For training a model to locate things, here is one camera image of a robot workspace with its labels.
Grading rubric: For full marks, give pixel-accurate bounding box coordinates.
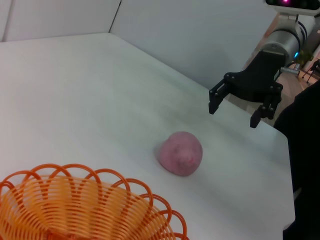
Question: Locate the white robot head dark visor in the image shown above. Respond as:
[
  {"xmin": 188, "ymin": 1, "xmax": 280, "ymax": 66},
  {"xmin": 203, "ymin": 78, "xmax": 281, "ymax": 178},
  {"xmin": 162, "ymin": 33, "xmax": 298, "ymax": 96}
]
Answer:
[{"xmin": 264, "ymin": 0, "xmax": 320, "ymax": 17}]

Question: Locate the grey metal cylinder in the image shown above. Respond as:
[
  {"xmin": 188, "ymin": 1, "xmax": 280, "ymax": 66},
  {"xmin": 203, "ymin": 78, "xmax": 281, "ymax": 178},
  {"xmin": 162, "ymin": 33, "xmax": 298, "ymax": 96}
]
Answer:
[{"xmin": 279, "ymin": 63, "xmax": 301, "ymax": 75}]

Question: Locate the green potted plant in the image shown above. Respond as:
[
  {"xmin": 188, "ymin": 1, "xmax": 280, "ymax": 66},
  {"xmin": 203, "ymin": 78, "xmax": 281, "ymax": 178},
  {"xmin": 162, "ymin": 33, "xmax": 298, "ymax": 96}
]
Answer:
[{"xmin": 296, "ymin": 49, "xmax": 315, "ymax": 69}]

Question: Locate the orange woven plastic basket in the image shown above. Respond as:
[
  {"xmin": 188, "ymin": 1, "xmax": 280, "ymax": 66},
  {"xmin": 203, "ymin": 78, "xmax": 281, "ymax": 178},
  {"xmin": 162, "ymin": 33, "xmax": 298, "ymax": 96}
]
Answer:
[{"xmin": 0, "ymin": 163, "xmax": 190, "ymax": 240}]

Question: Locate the pink peach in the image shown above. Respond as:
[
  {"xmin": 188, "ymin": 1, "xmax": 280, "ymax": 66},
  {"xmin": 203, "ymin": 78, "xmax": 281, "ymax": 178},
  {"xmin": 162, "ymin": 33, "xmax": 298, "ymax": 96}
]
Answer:
[{"xmin": 157, "ymin": 131, "xmax": 204, "ymax": 177}]

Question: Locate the black robot torso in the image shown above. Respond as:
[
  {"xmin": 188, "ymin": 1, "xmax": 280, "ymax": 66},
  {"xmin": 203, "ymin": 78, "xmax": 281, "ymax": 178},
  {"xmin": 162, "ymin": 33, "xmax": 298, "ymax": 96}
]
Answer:
[{"xmin": 273, "ymin": 79, "xmax": 320, "ymax": 240}]

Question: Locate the dark chair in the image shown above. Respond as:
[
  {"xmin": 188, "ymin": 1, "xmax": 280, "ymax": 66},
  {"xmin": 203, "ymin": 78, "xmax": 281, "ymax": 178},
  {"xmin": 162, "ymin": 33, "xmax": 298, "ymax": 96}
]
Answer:
[{"xmin": 300, "ymin": 58, "xmax": 320, "ymax": 85}]

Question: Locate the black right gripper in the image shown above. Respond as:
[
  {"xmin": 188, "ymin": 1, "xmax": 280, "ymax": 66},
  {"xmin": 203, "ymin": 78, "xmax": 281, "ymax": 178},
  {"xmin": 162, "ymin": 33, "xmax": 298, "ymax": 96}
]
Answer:
[{"xmin": 208, "ymin": 50, "xmax": 286, "ymax": 129}]

